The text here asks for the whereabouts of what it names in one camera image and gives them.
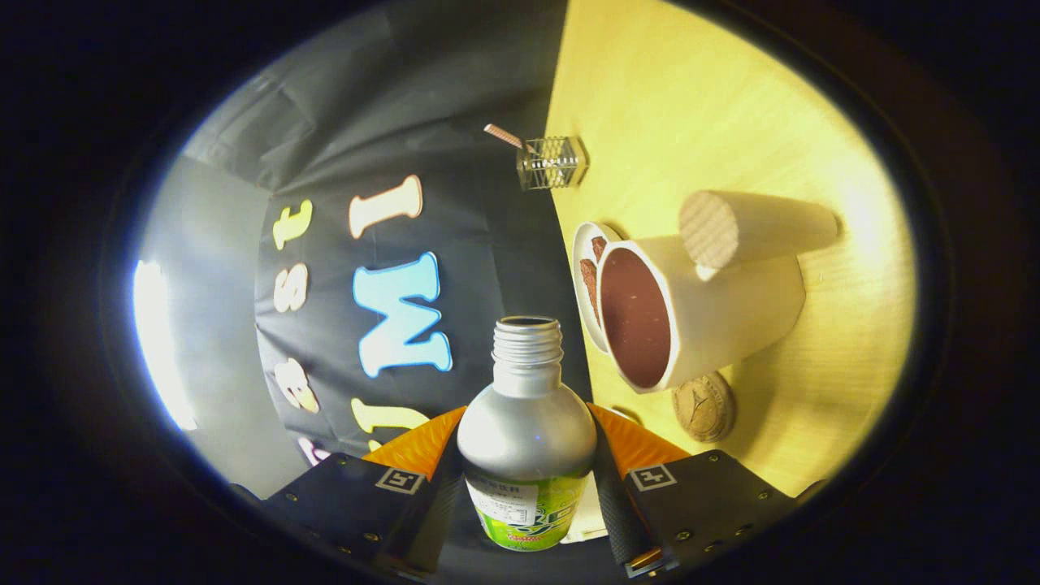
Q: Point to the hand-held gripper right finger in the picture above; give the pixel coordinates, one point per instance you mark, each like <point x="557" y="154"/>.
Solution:
<point x="617" y="512"/>

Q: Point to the brown meat slice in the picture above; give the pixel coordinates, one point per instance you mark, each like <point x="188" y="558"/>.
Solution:
<point x="589" y="288"/>
<point x="599" y="248"/>

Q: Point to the striped straw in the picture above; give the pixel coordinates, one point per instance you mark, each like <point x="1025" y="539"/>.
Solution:
<point x="504" y="136"/>

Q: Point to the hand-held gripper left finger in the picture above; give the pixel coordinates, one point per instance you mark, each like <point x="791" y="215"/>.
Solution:
<point x="439" y="520"/>

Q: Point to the black backdrop cloth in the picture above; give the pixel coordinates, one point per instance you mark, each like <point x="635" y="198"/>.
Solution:
<point x="455" y="211"/>

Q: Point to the wooden table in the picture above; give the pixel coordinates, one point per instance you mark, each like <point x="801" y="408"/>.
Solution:
<point x="731" y="114"/>

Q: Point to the white round plate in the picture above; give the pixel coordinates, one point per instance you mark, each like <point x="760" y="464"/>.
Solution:
<point x="583" y="244"/>

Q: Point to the cream toaster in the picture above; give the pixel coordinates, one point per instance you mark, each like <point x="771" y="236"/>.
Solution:
<point x="589" y="512"/>

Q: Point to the round cork coaster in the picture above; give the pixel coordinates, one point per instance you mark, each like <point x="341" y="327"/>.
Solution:
<point x="704" y="408"/>

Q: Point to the silver bottle with green label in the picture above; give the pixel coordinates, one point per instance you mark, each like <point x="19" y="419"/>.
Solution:
<point x="526" y="439"/>

